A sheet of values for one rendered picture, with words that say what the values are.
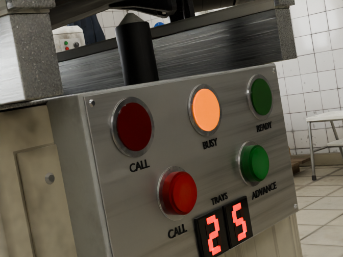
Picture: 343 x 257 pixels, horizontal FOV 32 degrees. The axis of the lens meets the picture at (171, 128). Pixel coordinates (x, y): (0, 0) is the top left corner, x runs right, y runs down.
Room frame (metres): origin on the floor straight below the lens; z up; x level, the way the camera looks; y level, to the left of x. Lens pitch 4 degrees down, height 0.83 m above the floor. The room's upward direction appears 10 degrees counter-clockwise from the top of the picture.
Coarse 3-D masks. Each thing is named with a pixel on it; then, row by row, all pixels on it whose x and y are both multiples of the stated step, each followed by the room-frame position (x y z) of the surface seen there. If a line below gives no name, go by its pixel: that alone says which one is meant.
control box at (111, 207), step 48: (96, 96) 0.37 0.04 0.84; (144, 96) 0.40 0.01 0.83; (192, 96) 0.44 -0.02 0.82; (240, 96) 0.49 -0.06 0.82; (96, 144) 0.36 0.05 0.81; (192, 144) 0.43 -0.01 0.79; (240, 144) 0.48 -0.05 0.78; (96, 192) 0.36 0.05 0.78; (144, 192) 0.39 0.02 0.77; (240, 192) 0.47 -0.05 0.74; (288, 192) 0.53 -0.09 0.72; (96, 240) 0.36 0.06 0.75; (144, 240) 0.38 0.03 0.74; (192, 240) 0.42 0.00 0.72; (240, 240) 0.46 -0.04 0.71
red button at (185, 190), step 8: (168, 176) 0.40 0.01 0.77; (176, 176) 0.40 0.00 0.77; (184, 176) 0.41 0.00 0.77; (168, 184) 0.40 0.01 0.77; (176, 184) 0.40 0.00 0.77; (184, 184) 0.41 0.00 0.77; (192, 184) 0.41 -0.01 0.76; (168, 192) 0.40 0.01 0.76; (176, 192) 0.40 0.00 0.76; (184, 192) 0.40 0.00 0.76; (192, 192) 0.41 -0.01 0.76; (168, 200) 0.40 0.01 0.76; (176, 200) 0.40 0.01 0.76; (184, 200) 0.40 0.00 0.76; (192, 200) 0.41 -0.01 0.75; (168, 208) 0.40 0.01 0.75; (176, 208) 0.40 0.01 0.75; (184, 208) 0.40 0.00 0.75; (192, 208) 0.41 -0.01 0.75
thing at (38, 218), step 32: (128, 32) 0.53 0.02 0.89; (128, 64) 0.54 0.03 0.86; (0, 128) 0.35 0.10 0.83; (32, 128) 0.37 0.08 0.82; (0, 160) 0.35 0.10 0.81; (32, 160) 0.36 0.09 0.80; (0, 192) 0.35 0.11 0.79; (32, 192) 0.36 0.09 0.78; (64, 192) 0.38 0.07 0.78; (0, 224) 0.34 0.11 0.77; (32, 224) 0.36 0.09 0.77; (64, 224) 0.37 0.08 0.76; (288, 224) 0.58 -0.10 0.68; (0, 256) 0.35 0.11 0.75; (32, 256) 0.36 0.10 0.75; (64, 256) 0.37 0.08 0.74; (224, 256) 0.49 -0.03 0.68; (256, 256) 0.53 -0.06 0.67; (288, 256) 0.57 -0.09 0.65
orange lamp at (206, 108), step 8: (200, 96) 0.44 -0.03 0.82; (208, 96) 0.45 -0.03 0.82; (200, 104) 0.44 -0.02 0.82; (208, 104) 0.45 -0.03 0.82; (216, 104) 0.46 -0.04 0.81; (200, 112) 0.44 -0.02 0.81; (208, 112) 0.45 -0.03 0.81; (216, 112) 0.46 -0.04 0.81; (200, 120) 0.44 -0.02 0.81; (208, 120) 0.45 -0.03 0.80; (216, 120) 0.45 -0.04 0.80; (208, 128) 0.45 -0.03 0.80
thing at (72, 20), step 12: (60, 0) 0.65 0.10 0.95; (72, 0) 0.67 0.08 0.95; (84, 0) 0.68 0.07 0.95; (96, 0) 0.70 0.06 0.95; (108, 0) 0.71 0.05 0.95; (120, 0) 0.73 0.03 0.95; (60, 12) 0.72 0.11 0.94; (72, 12) 0.74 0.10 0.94; (84, 12) 0.76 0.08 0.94; (96, 12) 0.78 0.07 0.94; (60, 24) 0.81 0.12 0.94
